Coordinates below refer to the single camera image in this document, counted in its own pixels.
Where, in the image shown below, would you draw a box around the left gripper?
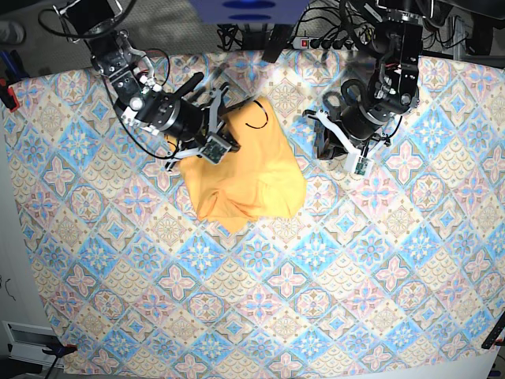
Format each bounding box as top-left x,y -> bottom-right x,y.
303,91 -> 392,176

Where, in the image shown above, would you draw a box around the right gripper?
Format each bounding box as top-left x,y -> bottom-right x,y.
164,83 -> 248,171

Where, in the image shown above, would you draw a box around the orange T-shirt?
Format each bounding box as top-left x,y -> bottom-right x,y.
178,96 -> 307,233

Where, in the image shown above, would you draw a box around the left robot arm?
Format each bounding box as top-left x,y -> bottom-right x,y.
303,1 -> 435,177

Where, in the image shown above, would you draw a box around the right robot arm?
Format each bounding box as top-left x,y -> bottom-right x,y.
37,1 -> 242,171

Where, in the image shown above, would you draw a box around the white power strip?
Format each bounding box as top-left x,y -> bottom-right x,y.
291,37 -> 357,51

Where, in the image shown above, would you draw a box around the black table clamp top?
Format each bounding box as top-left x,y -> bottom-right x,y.
262,24 -> 294,63

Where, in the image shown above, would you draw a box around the white blue logo panel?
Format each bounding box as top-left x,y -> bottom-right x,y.
190,0 -> 309,24

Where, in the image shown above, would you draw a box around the patterned blue tablecloth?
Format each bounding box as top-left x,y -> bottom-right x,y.
1,51 -> 504,378

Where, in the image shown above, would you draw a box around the black clamp bottom right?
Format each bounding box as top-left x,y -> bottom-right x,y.
481,324 -> 504,350

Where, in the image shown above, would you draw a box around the orange-tipped clamp bottom left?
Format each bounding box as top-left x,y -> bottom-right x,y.
42,343 -> 77,358

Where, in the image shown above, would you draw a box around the white vent box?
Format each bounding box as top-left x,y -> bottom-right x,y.
2,321 -> 59,367

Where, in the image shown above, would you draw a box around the tangled black cables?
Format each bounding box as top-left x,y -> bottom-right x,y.
216,0 -> 380,54

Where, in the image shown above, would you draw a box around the red-handled clamp left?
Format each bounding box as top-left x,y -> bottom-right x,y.
0,78 -> 20,112

